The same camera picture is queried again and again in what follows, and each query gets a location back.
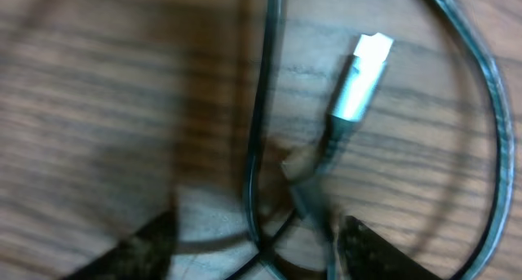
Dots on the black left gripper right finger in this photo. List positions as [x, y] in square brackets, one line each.
[365, 255]

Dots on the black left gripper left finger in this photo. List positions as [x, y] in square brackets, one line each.
[146, 255]

